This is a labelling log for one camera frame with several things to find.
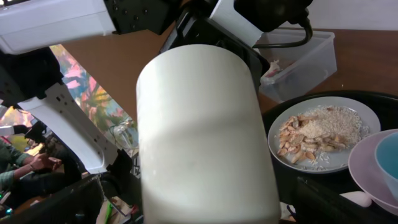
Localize white plastic fork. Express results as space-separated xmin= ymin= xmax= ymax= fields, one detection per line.
xmin=340 ymin=191 xmax=372 ymax=208

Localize white tissue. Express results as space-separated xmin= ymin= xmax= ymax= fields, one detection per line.
xmin=263 ymin=59 xmax=293 ymax=78

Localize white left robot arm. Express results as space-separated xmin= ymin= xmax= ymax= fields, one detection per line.
xmin=1 ymin=0 xmax=313 ymax=174

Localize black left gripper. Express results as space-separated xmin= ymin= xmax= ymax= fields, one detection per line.
xmin=104 ymin=0 xmax=313 ymax=90

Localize clear plastic waste bin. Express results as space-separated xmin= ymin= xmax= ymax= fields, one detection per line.
xmin=259 ymin=31 xmax=337 ymax=103

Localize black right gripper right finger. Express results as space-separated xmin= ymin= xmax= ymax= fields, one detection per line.
xmin=294 ymin=177 xmax=397 ymax=224

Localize white cup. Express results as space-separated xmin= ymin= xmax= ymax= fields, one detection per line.
xmin=136 ymin=45 xmax=280 ymax=223

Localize rice and nut shells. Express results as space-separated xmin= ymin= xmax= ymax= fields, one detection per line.
xmin=273 ymin=106 xmax=370 ymax=171

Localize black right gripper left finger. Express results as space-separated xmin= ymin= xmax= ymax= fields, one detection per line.
xmin=1 ymin=175 xmax=103 ymax=224

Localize pink bowl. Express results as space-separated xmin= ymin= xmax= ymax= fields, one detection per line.
xmin=348 ymin=129 xmax=397 ymax=216

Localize seated person in background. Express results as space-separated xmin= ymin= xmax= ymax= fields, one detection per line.
xmin=1 ymin=141 xmax=81 ymax=209

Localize grey plate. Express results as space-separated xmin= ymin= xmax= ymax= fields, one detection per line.
xmin=267 ymin=96 xmax=381 ymax=174

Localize black round tray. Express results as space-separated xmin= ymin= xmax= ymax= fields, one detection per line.
xmin=262 ymin=90 xmax=397 ymax=202

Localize light blue cup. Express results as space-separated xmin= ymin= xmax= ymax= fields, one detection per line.
xmin=375 ymin=133 xmax=397 ymax=200

